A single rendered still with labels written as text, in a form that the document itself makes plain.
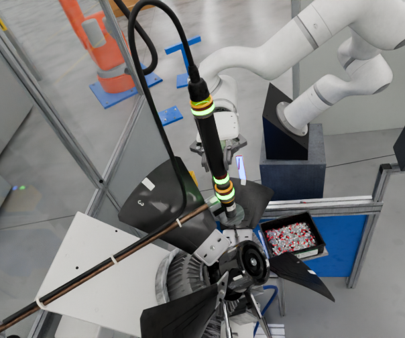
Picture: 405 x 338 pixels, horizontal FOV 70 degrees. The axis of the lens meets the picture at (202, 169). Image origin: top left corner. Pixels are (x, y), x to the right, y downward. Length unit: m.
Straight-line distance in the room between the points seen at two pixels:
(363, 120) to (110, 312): 2.62
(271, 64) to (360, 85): 0.55
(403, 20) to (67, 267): 1.00
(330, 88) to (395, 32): 0.47
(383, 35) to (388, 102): 2.11
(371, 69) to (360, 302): 1.38
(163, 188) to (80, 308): 0.35
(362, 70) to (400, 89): 1.70
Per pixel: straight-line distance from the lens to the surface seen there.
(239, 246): 0.78
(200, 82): 0.52
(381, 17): 0.84
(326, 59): 2.58
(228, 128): 0.69
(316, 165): 1.43
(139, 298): 0.91
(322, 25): 0.75
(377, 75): 1.23
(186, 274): 0.87
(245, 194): 1.00
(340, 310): 2.08
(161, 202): 0.76
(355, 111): 2.92
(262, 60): 0.76
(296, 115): 1.35
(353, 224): 1.54
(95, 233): 0.91
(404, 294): 2.20
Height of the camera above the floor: 1.94
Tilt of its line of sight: 43 degrees down
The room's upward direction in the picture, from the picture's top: 18 degrees counter-clockwise
